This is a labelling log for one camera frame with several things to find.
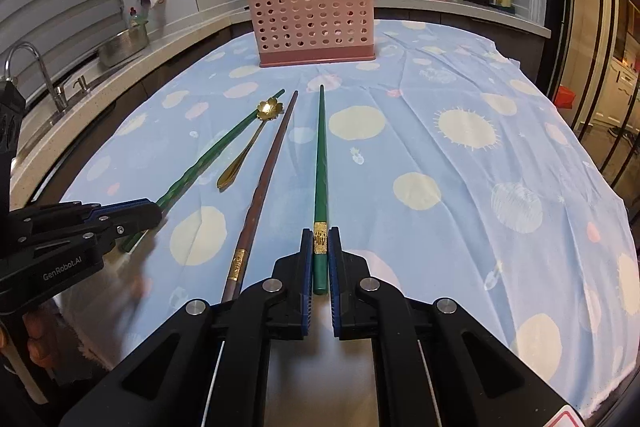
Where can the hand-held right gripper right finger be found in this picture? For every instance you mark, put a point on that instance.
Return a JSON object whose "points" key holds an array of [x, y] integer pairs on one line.
{"points": [[336, 287]]}

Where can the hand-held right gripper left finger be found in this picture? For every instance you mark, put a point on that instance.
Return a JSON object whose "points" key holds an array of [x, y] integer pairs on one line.
{"points": [[304, 287]]}

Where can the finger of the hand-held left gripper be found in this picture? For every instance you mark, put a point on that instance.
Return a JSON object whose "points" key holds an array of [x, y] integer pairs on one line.
{"points": [[135, 213], [107, 241]]}

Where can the green chopstick with gold band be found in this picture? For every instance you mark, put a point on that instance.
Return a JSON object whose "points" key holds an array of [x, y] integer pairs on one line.
{"points": [[320, 167], [210, 157]]}

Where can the pink perforated utensil holder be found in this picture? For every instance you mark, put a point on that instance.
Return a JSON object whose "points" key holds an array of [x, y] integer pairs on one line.
{"points": [[300, 17]]}

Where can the person's left hand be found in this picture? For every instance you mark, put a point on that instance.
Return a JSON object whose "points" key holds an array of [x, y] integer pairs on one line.
{"points": [[39, 332]]}

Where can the brown chopstick with gold band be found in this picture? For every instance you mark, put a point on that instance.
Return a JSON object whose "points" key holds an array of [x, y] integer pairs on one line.
{"points": [[265, 187]]}

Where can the steel soap dispenser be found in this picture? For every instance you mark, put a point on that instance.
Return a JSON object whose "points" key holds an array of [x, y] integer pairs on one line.
{"points": [[82, 86]]}

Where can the blue dotted tablecloth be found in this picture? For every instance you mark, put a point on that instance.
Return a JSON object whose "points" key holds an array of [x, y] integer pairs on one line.
{"points": [[450, 182]]}

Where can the steel pot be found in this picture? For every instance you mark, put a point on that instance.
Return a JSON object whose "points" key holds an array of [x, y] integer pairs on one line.
{"points": [[122, 49]]}

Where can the steel faucet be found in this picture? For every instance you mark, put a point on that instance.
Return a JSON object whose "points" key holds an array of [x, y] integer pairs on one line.
{"points": [[45, 72]]}

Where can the gold flower spoon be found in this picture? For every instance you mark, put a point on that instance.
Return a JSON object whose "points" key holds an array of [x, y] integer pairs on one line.
{"points": [[267, 108]]}

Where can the green dish soap bottle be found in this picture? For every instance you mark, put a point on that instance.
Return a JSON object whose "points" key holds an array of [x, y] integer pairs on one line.
{"points": [[133, 19]]}

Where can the red bag behind glass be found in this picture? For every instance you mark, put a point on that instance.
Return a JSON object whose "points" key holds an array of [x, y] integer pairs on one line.
{"points": [[566, 97]]}

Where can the glass sliding door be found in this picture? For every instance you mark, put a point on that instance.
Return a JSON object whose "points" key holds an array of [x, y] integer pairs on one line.
{"points": [[595, 32]]}

